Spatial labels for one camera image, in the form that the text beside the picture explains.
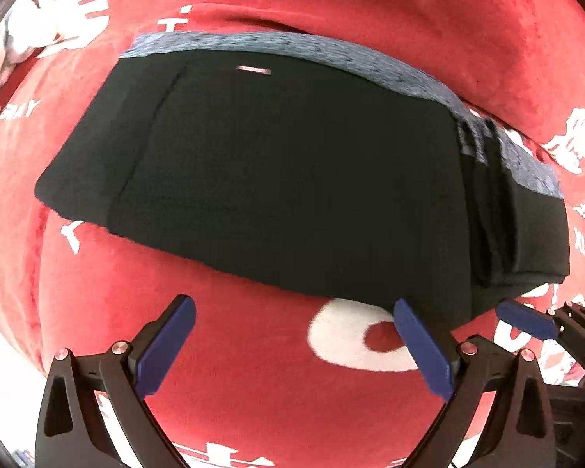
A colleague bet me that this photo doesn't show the black pants with blue band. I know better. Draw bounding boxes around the black pants with blue band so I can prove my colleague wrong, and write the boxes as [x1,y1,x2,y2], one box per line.
[34,32,570,328]

